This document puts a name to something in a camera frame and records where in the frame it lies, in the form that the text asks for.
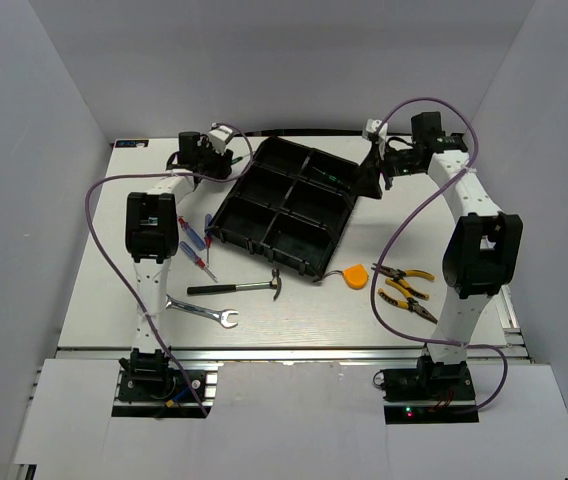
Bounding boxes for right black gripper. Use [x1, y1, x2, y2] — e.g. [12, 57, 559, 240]
[350, 141, 424, 200]

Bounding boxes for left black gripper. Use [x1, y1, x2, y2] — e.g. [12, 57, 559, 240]
[197, 136, 234, 183]

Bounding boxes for yellow black pliers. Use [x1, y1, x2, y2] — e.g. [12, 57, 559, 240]
[377, 285, 438, 324]
[372, 263, 436, 300]

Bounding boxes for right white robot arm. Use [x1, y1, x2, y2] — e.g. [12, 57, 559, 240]
[353, 112, 523, 399]

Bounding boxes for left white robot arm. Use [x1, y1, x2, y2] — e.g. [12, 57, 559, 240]
[121, 125, 233, 399]

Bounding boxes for blue red screwdriver middle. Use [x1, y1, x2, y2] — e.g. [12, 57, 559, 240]
[204, 214, 213, 266]

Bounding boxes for black compartment tray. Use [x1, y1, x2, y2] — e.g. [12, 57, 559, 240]
[211, 136, 359, 279]

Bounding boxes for blue red screwdriver lower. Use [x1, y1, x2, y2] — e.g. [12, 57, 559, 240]
[179, 241, 218, 283]

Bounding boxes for orange tape measure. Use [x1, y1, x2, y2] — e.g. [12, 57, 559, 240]
[314, 264, 369, 290]

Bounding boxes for silver open-end wrench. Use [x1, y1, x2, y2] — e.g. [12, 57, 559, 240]
[166, 295, 238, 329]

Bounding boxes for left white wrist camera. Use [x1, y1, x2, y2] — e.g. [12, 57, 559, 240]
[207, 123, 235, 154]

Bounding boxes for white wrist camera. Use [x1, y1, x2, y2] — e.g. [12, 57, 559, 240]
[362, 119, 388, 142]
[207, 123, 235, 154]

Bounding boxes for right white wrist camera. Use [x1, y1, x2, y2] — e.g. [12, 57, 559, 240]
[362, 119, 388, 142]

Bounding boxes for black handled claw hammer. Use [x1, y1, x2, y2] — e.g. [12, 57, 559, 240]
[186, 269, 282, 301]

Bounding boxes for front aluminium rail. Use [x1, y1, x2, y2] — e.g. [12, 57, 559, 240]
[55, 347, 421, 362]

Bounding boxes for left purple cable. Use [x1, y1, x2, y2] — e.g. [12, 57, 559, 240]
[85, 121, 255, 419]

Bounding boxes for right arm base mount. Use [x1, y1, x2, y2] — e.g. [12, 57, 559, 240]
[372, 368, 479, 425]

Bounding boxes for right aluminium rail frame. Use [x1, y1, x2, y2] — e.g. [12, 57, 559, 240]
[446, 132, 533, 361]

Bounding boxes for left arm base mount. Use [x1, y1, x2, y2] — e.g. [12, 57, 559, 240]
[111, 349, 213, 420]

